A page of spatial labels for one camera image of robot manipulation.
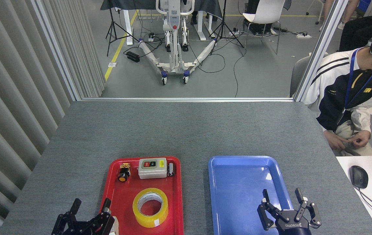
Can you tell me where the blue plastic tray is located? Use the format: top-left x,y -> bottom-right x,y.
208,155 -> 297,235

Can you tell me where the grey push-button switch box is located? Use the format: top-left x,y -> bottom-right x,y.
138,158 -> 168,180

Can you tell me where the orange push button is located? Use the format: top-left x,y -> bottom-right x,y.
117,163 -> 131,182

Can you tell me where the black computer mouse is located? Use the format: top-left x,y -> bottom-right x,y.
349,165 -> 369,189

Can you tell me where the silver rail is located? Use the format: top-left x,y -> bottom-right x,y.
81,97 -> 296,102

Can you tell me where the red plastic tray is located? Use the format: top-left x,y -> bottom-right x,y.
100,156 -> 184,235

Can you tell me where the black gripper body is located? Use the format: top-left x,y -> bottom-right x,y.
276,211 -> 312,235
63,220 -> 103,235

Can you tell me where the person's right hand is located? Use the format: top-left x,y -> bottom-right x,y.
324,131 -> 349,151

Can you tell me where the black tripod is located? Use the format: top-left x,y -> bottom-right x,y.
209,0 -> 244,56
105,7 -> 139,56

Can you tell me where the person's left hand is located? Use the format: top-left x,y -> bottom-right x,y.
348,131 -> 371,147

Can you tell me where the silver post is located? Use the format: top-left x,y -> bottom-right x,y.
31,0 -> 83,101
293,0 -> 349,102

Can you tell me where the black floor cable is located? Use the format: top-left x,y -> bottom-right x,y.
233,49 -> 248,98

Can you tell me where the grey chair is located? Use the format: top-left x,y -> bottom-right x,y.
289,52 -> 330,98

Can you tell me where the white chair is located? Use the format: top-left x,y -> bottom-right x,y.
242,0 -> 286,55

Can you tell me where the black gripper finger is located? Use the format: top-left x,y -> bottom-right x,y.
89,198 -> 115,235
295,188 -> 322,228
257,189 -> 283,231
52,198 -> 82,235

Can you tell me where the person in dark trousers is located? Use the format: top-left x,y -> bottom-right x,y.
339,9 -> 372,53

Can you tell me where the blue lanyard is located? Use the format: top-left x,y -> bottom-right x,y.
344,47 -> 372,113

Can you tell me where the table with black cloth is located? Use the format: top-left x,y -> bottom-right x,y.
100,0 -> 223,45

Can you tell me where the yellow tape roll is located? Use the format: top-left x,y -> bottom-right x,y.
132,188 -> 169,228

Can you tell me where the white stand on wheels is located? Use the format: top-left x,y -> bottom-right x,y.
138,0 -> 217,85

